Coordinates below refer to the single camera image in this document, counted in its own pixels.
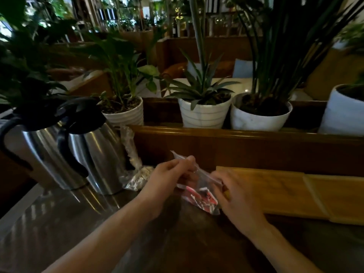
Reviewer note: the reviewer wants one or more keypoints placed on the person's left hand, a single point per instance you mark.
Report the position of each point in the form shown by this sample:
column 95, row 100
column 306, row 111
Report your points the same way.
column 162, row 183

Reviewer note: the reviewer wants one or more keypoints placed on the person's right hand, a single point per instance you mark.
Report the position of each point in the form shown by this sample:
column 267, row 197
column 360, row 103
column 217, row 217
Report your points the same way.
column 240, row 201

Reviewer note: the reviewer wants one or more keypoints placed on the person's right fingers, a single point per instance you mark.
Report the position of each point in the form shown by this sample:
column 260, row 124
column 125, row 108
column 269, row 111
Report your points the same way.
column 224, row 181

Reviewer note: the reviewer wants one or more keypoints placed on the person's left fingers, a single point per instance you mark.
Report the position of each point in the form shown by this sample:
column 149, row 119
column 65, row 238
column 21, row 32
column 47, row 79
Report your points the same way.
column 182, row 164

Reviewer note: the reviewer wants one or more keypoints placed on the clear bag of red packets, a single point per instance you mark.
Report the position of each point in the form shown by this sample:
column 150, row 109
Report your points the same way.
column 199, row 190

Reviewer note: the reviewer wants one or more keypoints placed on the person's left forearm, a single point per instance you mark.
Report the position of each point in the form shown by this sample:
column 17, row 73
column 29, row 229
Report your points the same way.
column 111, row 233

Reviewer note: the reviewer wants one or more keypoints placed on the person's right forearm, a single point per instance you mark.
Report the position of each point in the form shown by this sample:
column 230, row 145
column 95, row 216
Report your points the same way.
column 280, row 250

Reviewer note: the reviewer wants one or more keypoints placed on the wooden planter ledge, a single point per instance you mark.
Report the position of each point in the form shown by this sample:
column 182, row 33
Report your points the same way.
column 250, row 144

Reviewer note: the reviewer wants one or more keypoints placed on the clear bag of white packets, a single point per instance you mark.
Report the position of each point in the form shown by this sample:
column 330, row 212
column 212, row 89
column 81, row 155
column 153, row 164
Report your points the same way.
column 135, row 167

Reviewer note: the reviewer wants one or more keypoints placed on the white striped plant pot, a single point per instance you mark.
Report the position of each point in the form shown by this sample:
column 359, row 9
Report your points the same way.
column 204, row 113

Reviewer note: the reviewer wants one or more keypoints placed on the wooden tray box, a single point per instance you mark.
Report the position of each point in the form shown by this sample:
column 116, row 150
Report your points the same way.
column 295, row 193

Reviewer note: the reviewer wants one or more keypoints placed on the white round plant pot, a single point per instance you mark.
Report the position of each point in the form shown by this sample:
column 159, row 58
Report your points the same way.
column 258, row 117

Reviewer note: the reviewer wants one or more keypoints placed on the white ribbed plant pot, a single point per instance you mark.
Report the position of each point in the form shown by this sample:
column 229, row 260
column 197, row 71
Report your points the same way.
column 125, row 113

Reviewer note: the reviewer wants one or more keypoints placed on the white table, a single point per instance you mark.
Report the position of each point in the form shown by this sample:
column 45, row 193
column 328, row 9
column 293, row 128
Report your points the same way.
column 199, row 86

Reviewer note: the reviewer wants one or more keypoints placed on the spiky green plant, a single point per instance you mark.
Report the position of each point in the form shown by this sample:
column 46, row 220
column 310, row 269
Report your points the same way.
column 200, row 82

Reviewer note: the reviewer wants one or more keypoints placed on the orange cushion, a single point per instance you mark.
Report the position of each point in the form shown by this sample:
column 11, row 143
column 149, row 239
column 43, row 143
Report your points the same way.
column 196, row 69

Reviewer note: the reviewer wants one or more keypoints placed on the light blue cushion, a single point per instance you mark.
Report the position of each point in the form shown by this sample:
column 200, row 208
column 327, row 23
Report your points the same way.
column 242, row 68

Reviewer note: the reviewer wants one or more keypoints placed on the broad-leaf green plant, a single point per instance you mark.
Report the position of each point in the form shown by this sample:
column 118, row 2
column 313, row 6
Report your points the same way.
column 122, row 68

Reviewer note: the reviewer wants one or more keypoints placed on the wooden bench seat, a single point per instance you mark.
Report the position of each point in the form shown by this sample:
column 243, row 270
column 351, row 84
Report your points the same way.
column 199, row 51

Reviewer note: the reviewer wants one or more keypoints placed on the large white plant pot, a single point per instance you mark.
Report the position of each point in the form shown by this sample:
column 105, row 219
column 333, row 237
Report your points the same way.
column 342, row 113

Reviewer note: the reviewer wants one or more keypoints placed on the tall dark-leaf plant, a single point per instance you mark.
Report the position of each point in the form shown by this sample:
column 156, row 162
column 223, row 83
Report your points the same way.
column 284, row 45

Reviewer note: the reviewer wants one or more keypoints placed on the large dark leafy plant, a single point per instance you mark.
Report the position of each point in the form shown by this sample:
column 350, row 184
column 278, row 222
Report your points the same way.
column 25, row 59

